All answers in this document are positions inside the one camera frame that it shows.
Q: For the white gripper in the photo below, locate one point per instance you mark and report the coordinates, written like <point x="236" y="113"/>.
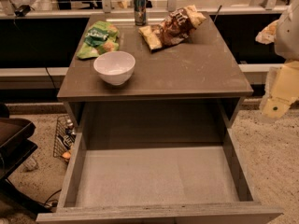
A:
<point x="288" y="36"/>

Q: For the brown chip bag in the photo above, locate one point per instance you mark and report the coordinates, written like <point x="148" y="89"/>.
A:
<point x="173" y="29"/>

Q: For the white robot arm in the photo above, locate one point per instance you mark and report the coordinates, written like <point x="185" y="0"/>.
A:
<point x="287" y="34"/>

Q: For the grey cabinet with glossy top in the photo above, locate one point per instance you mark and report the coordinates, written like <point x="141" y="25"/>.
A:
<point x="188" y="94"/>

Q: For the open grey top drawer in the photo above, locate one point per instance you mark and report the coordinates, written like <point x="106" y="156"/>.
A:
<point x="167" y="162"/>

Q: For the green chip bag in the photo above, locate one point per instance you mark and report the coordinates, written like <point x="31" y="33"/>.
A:
<point x="100" y="38"/>

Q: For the tall drink can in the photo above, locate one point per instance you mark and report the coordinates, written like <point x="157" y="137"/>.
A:
<point x="140" y="12"/>

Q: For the white bowl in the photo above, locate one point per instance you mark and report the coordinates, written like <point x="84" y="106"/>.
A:
<point x="115" y="67"/>

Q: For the black device on ledge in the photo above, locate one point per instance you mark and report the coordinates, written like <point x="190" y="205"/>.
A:
<point x="22" y="10"/>

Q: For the dark chair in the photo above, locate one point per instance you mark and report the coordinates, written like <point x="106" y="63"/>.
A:
<point x="15" y="149"/>

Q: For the wire basket with items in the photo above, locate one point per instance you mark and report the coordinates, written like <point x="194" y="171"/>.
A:
<point x="64" y="138"/>

